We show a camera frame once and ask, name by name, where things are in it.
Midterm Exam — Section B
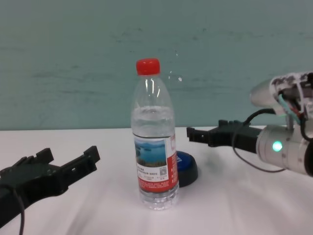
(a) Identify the clear water bottle red cap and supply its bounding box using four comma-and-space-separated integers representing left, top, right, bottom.
130, 58, 180, 212

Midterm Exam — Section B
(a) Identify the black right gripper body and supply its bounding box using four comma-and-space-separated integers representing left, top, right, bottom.
209, 125, 264, 155

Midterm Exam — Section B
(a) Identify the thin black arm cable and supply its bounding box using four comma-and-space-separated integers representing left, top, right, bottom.
10, 188, 26, 235
232, 108, 289, 173

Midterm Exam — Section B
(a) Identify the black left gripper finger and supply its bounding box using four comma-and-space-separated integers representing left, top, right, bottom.
58, 145, 101, 195
9, 147, 54, 172

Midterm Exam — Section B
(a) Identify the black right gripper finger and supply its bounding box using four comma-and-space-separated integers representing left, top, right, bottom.
218, 119, 250, 128
186, 126, 214, 147

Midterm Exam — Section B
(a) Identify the blue push button black base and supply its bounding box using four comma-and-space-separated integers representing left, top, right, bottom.
176, 150, 199, 188

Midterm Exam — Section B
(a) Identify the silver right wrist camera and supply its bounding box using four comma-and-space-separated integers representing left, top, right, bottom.
249, 70, 313, 116

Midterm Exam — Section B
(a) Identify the teal right wrist cable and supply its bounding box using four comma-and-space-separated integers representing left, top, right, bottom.
277, 94, 308, 123

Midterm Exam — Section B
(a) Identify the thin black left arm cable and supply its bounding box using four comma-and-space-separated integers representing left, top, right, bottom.
10, 188, 26, 235

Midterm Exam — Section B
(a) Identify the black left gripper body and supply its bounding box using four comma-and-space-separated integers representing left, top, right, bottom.
0, 163, 62, 226

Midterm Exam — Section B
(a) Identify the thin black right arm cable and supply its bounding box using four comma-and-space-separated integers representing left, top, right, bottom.
232, 108, 289, 173

